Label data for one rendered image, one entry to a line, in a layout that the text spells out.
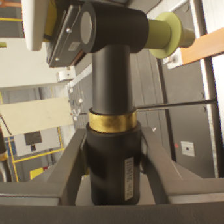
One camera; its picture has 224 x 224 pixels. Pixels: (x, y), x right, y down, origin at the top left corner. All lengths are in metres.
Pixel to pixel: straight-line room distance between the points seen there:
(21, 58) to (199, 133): 4.52
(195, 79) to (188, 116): 0.06
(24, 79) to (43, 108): 0.86
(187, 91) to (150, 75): 0.07
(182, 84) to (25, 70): 4.39
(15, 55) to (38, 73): 0.69
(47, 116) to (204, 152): 4.31
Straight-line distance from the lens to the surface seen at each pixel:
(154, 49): 0.17
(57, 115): 4.49
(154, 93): 0.29
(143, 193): 0.18
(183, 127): 0.28
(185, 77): 0.26
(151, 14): 0.33
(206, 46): 0.24
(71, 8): 0.39
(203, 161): 0.27
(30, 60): 4.62
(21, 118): 4.45
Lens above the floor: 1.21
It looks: 28 degrees down
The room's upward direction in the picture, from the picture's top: 101 degrees counter-clockwise
